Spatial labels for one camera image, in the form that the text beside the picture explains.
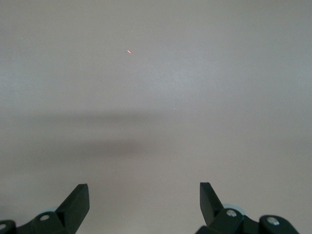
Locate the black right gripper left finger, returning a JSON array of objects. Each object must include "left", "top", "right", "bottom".
[{"left": 0, "top": 184, "right": 90, "bottom": 234}]

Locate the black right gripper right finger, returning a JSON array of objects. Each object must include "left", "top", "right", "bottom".
[{"left": 195, "top": 182, "right": 299, "bottom": 234}]

